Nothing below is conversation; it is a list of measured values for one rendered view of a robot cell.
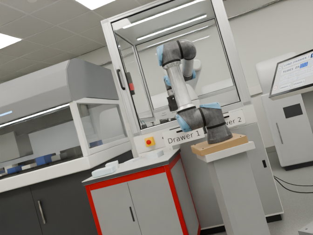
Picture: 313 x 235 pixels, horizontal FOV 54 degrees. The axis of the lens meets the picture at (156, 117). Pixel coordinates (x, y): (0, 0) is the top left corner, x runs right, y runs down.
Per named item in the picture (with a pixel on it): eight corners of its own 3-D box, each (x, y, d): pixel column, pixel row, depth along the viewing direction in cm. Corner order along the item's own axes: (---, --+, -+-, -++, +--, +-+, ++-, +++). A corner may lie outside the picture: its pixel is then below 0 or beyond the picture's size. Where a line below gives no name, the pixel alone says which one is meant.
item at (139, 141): (257, 121, 241) (252, 104, 241) (137, 154, 262) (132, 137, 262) (247, 118, 334) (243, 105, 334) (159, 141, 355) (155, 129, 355)
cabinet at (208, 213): (288, 220, 238) (259, 121, 240) (163, 245, 260) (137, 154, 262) (269, 189, 332) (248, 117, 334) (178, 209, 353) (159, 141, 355)
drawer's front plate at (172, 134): (205, 136, 216) (200, 121, 217) (166, 147, 222) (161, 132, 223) (205, 136, 218) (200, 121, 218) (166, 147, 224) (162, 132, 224)
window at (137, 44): (240, 101, 245) (207, -13, 248) (140, 129, 263) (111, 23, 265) (240, 101, 246) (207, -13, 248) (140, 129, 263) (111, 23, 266)
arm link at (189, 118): (207, 126, 174) (178, 36, 179) (182, 134, 174) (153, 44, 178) (204, 127, 186) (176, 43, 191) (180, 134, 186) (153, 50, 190)
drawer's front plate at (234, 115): (246, 122, 241) (241, 109, 242) (209, 132, 247) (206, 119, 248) (245, 122, 243) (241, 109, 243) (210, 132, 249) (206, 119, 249)
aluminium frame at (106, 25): (252, 104, 241) (215, -23, 244) (132, 137, 262) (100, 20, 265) (243, 105, 334) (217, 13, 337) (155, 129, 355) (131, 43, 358)
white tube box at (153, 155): (158, 157, 223) (156, 152, 223) (147, 160, 226) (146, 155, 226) (164, 154, 234) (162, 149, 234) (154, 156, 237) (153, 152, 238)
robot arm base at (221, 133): (235, 137, 173) (230, 120, 173) (209, 145, 174) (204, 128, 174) (230, 134, 188) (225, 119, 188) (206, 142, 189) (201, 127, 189)
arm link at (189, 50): (194, 30, 181) (191, 68, 227) (177, 36, 180) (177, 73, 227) (201, 46, 177) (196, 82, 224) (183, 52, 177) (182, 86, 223)
